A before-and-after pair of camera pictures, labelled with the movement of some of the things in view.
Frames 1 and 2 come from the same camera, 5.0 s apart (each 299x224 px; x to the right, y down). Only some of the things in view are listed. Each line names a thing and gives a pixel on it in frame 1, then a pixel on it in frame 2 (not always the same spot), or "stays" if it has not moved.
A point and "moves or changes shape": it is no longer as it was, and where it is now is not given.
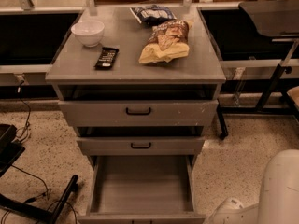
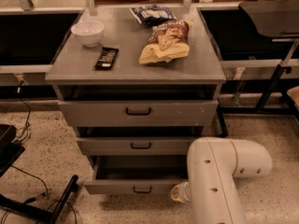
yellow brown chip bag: [167, 41] stays
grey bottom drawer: [141, 189] moves or changes shape
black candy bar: [106, 58] stays
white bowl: [89, 32] stays
